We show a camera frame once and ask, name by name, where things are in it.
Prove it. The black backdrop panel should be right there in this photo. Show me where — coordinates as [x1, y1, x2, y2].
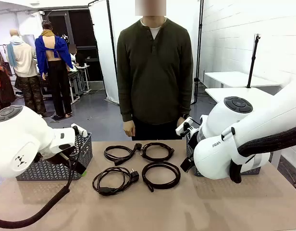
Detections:
[43, 9, 104, 82]

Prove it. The mannequin in blue shirt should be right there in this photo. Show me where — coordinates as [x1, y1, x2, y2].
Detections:
[35, 20, 74, 118]

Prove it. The person's right forearm olive sleeve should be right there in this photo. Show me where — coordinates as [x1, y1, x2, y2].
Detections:
[119, 79, 136, 122]

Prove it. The person's right hand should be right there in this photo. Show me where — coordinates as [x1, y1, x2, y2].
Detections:
[123, 120, 136, 137]

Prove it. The person's left forearm olive sleeve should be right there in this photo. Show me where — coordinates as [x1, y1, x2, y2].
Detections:
[178, 79, 194, 118]

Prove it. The background person blurred face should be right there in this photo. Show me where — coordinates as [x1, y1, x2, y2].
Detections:
[68, 44, 79, 70]

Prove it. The thick black cable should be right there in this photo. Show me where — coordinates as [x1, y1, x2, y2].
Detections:
[141, 161, 182, 193]

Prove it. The black backdrop stand pole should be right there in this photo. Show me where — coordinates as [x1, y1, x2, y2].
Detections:
[190, 0, 204, 104]
[106, 0, 119, 80]

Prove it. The mannequin in cream top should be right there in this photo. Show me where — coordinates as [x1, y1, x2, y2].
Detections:
[6, 28, 47, 115]

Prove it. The black braided arm hose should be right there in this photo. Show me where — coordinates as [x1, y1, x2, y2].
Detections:
[0, 144, 79, 229]
[229, 124, 296, 183]

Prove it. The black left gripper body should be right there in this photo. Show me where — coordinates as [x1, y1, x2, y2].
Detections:
[46, 145, 79, 167]

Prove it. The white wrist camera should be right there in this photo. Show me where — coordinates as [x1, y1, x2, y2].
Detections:
[175, 116, 194, 137]
[71, 123, 89, 138]

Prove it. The black braided left arm hose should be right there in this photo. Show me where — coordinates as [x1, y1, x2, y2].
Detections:
[0, 144, 79, 229]

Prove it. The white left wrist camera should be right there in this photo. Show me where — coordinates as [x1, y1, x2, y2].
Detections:
[71, 123, 89, 138]

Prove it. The mannequin in dark coat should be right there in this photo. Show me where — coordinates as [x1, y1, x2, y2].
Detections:
[0, 48, 15, 113]

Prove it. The small white table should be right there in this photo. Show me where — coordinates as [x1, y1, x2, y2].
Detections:
[203, 71, 282, 89]

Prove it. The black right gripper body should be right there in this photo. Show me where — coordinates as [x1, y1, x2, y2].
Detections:
[186, 127, 199, 151]

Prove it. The person in olive henley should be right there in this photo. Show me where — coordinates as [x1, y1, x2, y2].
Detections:
[116, 0, 194, 141]

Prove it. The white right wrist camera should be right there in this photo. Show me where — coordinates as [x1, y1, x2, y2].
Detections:
[175, 116, 194, 137]

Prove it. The black power cord straight plug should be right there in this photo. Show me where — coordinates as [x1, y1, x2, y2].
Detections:
[92, 167, 140, 196]

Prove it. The white photo backdrop screen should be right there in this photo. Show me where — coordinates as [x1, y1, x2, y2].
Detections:
[88, 0, 204, 104]

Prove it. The black braided right arm hose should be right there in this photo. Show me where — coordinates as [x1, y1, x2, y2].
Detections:
[229, 124, 296, 183]

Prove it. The grey plastic lattice basket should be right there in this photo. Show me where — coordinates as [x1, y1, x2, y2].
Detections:
[185, 134, 261, 178]
[15, 131, 93, 181]

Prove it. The white frame workbench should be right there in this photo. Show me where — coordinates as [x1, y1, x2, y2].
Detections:
[38, 64, 91, 104]

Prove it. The thin black cable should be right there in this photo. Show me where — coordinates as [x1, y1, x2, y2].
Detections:
[140, 141, 175, 162]

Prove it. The black power cord angled plug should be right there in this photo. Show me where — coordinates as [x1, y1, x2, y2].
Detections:
[104, 142, 142, 167]

